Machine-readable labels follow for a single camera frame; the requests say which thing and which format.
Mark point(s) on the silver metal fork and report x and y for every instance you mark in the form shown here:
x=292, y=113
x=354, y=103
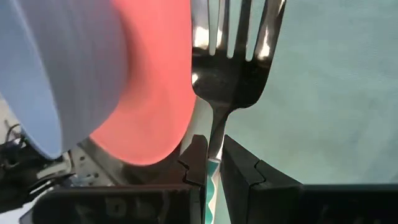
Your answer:
x=230, y=81

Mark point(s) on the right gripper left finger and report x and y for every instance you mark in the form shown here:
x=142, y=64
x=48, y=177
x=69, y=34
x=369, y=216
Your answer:
x=196, y=161

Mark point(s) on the blue plastic bowl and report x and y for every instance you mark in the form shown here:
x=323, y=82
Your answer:
x=62, y=62

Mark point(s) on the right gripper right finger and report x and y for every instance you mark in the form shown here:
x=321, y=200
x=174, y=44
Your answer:
x=248, y=186

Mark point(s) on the pink plastic plate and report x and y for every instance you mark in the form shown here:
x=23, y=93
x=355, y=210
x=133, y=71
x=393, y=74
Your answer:
x=155, y=93

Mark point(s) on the grey perforated metal bracket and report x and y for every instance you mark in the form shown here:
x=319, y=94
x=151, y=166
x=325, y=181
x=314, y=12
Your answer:
x=93, y=168

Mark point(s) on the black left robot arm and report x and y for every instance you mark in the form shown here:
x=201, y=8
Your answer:
x=18, y=174

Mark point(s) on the teal cloth napkin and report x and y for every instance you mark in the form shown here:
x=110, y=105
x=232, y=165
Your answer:
x=326, y=93

